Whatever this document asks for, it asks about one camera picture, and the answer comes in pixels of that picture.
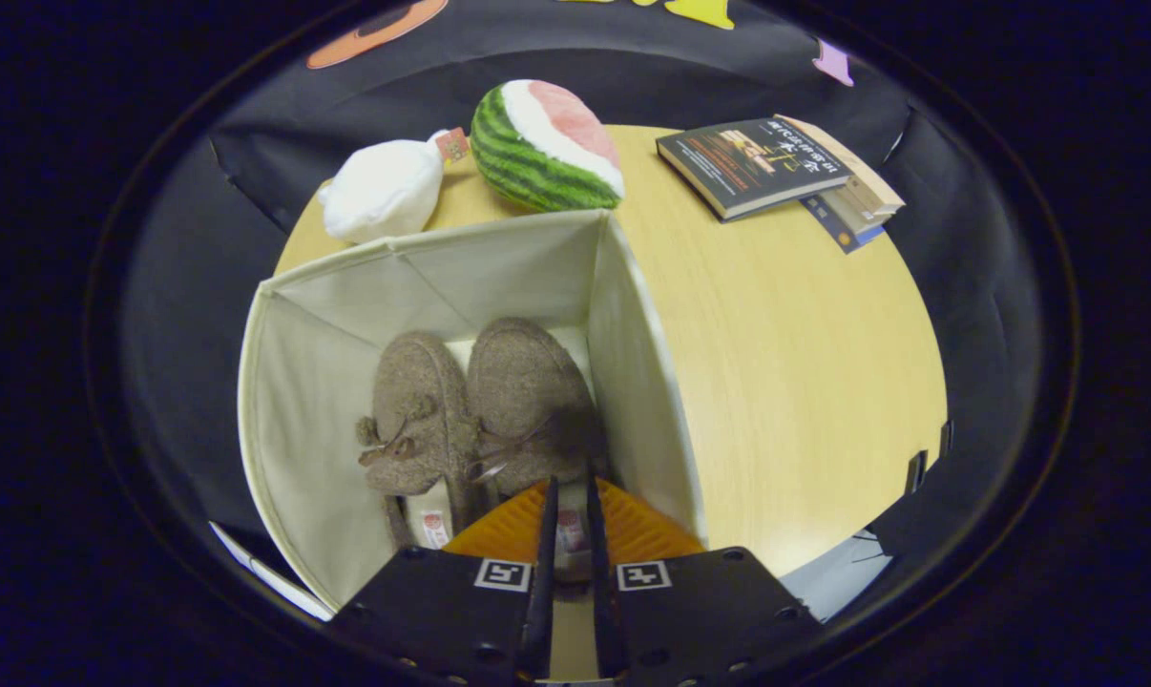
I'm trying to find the blue cover book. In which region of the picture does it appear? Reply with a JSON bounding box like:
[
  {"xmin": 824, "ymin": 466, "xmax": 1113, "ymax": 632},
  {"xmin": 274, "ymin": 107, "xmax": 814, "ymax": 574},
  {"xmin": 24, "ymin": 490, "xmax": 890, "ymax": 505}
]
[{"xmin": 801, "ymin": 194, "xmax": 888, "ymax": 256}]

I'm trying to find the white plush toy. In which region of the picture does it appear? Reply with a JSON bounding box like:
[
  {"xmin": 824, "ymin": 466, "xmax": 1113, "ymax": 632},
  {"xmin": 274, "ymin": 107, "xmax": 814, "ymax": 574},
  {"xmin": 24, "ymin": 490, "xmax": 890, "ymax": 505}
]
[{"xmin": 318, "ymin": 129, "xmax": 470, "ymax": 244}]

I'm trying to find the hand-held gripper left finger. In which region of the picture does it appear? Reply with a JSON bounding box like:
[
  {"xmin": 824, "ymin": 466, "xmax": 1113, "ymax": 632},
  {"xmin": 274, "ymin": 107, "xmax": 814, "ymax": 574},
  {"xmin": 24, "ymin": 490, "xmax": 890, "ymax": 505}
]
[{"xmin": 330, "ymin": 475, "xmax": 560, "ymax": 684}]

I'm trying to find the cream fabric storage box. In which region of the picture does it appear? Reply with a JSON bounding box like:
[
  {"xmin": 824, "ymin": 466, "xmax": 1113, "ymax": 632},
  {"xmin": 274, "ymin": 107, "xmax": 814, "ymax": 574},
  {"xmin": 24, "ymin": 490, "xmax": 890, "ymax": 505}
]
[{"xmin": 237, "ymin": 208, "xmax": 712, "ymax": 612}]

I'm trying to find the brown fuzzy shoe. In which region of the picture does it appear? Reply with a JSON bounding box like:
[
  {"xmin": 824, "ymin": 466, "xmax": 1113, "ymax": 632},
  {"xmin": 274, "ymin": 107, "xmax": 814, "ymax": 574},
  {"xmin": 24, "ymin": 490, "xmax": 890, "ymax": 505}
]
[
  {"xmin": 466, "ymin": 317, "xmax": 607, "ymax": 585},
  {"xmin": 354, "ymin": 330, "xmax": 481, "ymax": 552}
]

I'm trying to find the black cover book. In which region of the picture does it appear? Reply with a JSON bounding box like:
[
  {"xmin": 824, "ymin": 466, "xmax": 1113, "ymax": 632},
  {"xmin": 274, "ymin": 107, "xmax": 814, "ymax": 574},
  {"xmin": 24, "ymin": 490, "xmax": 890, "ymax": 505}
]
[{"xmin": 656, "ymin": 115, "xmax": 853, "ymax": 223}]

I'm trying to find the watermelon slice plush toy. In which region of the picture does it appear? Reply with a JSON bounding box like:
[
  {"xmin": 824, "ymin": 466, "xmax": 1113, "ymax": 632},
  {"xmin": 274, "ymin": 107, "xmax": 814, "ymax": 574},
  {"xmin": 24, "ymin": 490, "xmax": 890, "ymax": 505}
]
[{"xmin": 469, "ymin": 79, "xmax": 626, "ymax": 214}]

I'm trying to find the white paper sheet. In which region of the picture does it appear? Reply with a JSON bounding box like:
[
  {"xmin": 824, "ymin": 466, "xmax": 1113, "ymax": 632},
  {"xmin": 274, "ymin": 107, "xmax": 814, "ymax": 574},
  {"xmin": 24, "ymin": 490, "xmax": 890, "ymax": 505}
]
[{"xmin": 208, "ymin": 520, "xmax": 336, "ymax": 623}]

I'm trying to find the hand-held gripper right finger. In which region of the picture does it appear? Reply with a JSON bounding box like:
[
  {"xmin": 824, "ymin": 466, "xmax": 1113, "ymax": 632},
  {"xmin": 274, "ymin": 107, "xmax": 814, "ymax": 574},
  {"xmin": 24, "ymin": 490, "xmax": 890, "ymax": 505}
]
[{"xmin": 585, "ymin": 472, "xmax": 820, "ymax": 680}]

